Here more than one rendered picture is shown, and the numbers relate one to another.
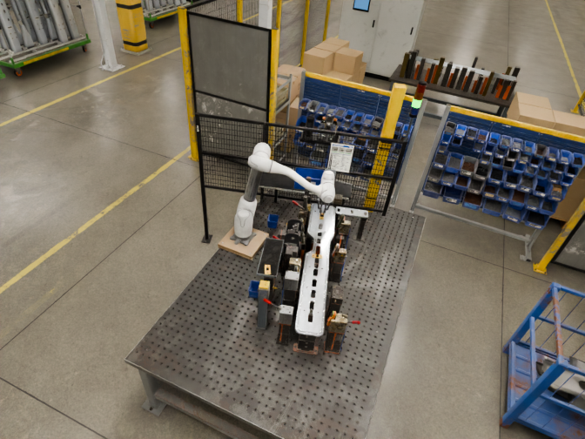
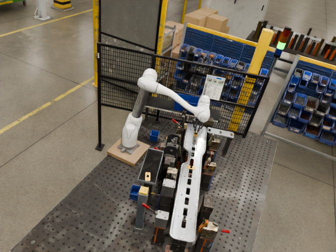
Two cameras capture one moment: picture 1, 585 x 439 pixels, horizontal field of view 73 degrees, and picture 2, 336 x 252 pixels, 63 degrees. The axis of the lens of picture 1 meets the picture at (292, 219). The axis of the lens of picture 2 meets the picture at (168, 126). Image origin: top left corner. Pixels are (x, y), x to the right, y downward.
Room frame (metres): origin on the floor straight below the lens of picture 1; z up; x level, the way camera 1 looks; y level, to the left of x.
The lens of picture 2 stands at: (0.44, 0.06, 2.75)
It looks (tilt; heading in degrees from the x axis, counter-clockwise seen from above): 37 degrees down; 0
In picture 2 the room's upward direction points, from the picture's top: 10 degrees clockwise
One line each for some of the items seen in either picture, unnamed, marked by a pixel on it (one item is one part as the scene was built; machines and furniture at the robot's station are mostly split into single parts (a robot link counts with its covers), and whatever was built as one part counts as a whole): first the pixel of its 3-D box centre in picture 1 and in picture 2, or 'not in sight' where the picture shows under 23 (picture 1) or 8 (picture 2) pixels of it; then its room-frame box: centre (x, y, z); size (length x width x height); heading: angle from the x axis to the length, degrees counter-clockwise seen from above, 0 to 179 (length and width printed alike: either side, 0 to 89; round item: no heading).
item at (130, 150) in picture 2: (242, 235); (127, 145); (2.59, 0.43, 0.77); 0.22 x 0.18 x 0.06; 158
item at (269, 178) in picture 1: (304, 185); (181, 108); (3.11, -0.07, 1.02); 0.90 x 0.22 x 0.03; 87
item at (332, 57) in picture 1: (333, 78); (205, 36); (7.27, -0.49, 0.52); 1.20 x 0.80 x 1.05; 157
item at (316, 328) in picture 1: (318, 259); (191, 169); (2.18, -0.23, 1.00); 1.38 x 0.22 x 0.02; 177
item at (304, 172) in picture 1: (311, 178); (187, 103); (3.11, -0.13, 1.10); 0.30 x 0.17 x 0.13; 92
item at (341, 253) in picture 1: (337, 265); (207, 176); (2.25, -0.40, 0.87); 0.12 x 0.09 x 0.35; 87
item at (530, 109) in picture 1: (542, 161); not in sight; (4.72, -3.19, 0.68); 1.20 x 0.80 x 1.35; 72
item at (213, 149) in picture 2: (342, 237); (211, 152); (2.59, -0.45, 0.87); 0.12 x 0.09 x 0.35; 87
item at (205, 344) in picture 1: (306, 274); (180, 182); (2.29, -0.17, 0.68); 2.56 x 1.61 x 0.04; 160
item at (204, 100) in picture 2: (327, 180); (203, 104); (2.65, -0.25, 1.40); 0.13 x 0.11 x 0.16; 2
